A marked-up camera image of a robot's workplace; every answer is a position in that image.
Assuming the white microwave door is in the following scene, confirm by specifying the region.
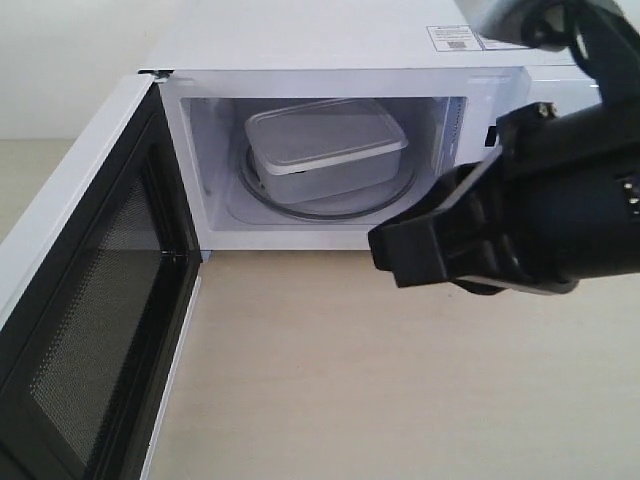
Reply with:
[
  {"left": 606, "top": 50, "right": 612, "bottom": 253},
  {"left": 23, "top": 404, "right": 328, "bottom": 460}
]
[{"left": 1, "top": 75, "right": 201, "bottom": 479}]

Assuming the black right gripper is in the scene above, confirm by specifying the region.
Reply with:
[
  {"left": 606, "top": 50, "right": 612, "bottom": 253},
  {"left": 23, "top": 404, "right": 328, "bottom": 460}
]
[{"left": 367, "top": 102, "right": 639, "bottom": 295}]

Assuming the white Midea microwave oven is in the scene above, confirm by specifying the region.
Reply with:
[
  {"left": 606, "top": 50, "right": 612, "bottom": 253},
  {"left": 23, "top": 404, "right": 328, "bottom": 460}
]
[{"left": 141, "top": 1, "right": 599, "bottom": 251}]

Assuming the glass microwave turntable plate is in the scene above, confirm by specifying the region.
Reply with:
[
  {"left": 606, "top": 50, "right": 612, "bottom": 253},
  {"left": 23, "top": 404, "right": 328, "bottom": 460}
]
[{"left": 235, "top": 147, "right": 418, "bottom": 222}]

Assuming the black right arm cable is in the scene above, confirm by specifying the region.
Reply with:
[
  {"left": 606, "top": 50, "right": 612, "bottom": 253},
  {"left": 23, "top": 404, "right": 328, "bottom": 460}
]
[{"left": 519, "top": 0, "right": 640, "bottom": 106}]

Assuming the white lidded plastic container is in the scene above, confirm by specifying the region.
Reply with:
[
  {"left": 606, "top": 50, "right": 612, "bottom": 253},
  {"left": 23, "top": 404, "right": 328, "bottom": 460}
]
[{"left": 245, "top": 98, "right": 408, "bottom": 205}]

